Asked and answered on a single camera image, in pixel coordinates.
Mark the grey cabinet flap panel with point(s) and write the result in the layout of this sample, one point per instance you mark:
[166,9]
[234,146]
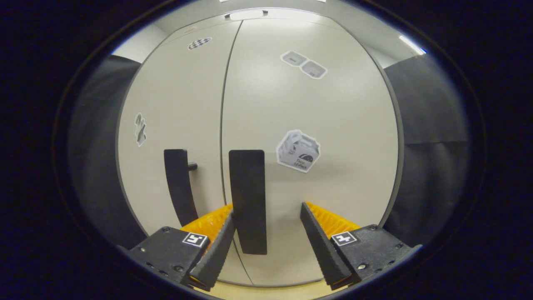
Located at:
[208,25]

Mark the grey double-door shoe cabinet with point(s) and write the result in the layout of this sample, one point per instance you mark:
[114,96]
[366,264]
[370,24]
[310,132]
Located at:
[391,125]

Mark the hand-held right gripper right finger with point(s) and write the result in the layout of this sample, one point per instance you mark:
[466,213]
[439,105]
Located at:
[322,246]

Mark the grey cabinet door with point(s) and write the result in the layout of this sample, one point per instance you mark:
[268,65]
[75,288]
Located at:
[175,91]
[333,183]

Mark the black backdrop cloth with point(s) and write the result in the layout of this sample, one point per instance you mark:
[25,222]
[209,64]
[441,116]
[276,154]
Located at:
[433,125]

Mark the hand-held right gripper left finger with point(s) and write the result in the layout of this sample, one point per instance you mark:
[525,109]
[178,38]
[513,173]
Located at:
[214,250]

